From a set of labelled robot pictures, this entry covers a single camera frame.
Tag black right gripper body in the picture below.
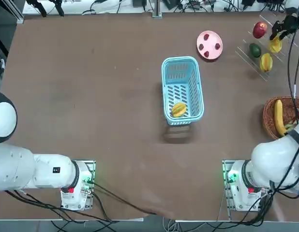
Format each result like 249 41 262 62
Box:
282 13 299 32

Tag yellow banana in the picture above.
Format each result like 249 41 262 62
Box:
274 99 289 137

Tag red apple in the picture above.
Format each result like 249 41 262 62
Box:
252 21 268 39

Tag pink round plate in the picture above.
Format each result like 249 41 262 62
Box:
196 30 224 60

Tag green avocado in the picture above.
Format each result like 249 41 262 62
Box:
249 43 262 58

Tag yellow star fruit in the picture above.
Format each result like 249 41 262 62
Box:
171 102 187 118
268 36 284 54
259 53 273 73

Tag black arm cable white marker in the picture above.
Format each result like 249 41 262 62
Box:
292 31 299 126

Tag blue plastic basket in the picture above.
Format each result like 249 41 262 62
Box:
161 56 205 126

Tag clear acrylic stepped stand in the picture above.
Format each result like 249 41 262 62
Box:
235 14 299 82

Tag brown wicker basket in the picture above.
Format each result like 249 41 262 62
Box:
262 96 299 140

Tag aluminium camera post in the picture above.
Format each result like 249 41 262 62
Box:
151 0 163 18

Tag black stand leg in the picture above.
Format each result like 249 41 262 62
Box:
26 0 47 18
50 0 65 17

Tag black base cable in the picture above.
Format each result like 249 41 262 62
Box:
4 189 119 223
218 186 276 227
90 181 176 219

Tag aluminium frame rail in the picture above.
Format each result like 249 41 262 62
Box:
0 0 25 24

